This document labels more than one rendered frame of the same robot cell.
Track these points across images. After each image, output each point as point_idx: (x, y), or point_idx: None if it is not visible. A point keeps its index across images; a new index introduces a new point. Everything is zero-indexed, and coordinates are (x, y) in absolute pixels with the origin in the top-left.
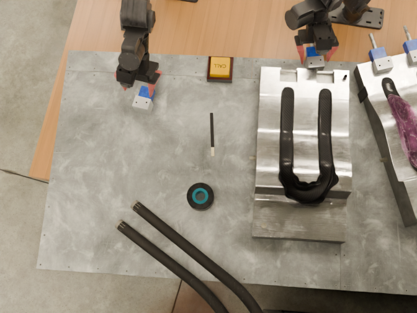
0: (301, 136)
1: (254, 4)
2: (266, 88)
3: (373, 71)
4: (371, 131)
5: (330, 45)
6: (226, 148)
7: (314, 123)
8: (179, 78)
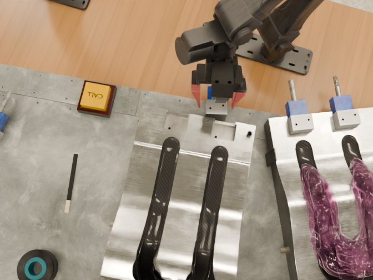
0: (180, 208)
1: (155, 23)
2: (144, 135)
3: (287, 129)
4: (275, 205)
5: (230, 92)
6: (86, 204)
7: (200, 192)
8: (43, 103)
